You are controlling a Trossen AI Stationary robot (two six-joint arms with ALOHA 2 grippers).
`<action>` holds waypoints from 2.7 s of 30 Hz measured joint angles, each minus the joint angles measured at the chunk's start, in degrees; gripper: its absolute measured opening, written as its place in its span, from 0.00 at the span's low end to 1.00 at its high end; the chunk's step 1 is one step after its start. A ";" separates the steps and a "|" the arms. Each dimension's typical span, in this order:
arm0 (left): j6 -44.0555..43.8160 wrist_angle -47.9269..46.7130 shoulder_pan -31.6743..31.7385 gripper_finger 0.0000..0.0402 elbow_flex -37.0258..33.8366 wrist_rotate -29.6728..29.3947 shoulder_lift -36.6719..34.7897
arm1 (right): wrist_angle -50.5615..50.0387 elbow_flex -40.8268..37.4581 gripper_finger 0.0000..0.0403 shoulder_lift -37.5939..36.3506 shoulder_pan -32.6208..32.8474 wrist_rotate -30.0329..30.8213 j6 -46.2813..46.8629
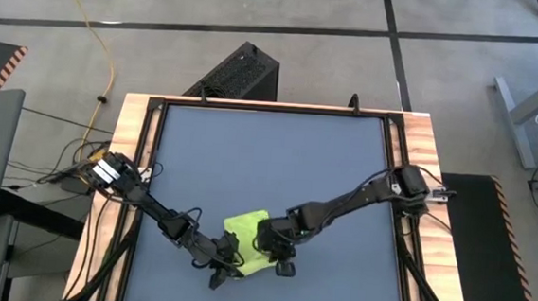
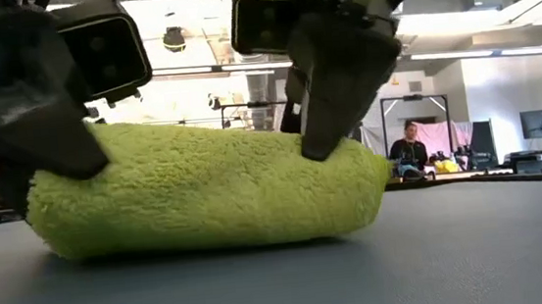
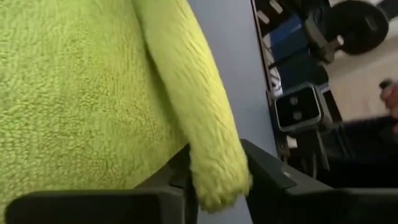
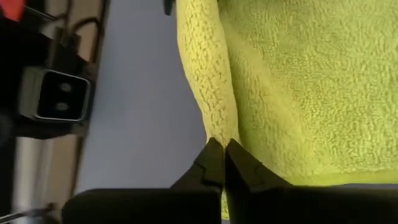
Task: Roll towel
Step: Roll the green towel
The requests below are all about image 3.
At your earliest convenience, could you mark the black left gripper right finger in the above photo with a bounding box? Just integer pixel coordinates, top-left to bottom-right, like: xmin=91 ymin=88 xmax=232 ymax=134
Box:
xmin=239 ymin=138 xmax=398 ymax=224

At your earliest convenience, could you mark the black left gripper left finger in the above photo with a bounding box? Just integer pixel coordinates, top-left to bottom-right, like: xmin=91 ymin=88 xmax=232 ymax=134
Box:
xmin=4 ymin=143 xmax=199 ymax=224

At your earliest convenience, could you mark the yellow-green microfibre towel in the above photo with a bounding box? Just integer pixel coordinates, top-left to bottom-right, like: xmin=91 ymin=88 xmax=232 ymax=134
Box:
xmin=0 ymin=0 xmax=253 ymax=215

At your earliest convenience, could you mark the person's hand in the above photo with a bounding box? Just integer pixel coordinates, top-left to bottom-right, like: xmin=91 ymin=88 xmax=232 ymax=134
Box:
xmin=378 ymin=79 xmax=398 ymax=135

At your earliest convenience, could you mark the blue box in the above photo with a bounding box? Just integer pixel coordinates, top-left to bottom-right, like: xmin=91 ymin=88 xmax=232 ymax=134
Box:
xmin=267 ymin=14 xmax=330 ymax=91

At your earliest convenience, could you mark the silver-rimmed black camera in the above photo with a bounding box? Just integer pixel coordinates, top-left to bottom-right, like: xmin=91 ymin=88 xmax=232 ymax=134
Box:
xmin=273 ymin=82 xmax=324 ymax=134

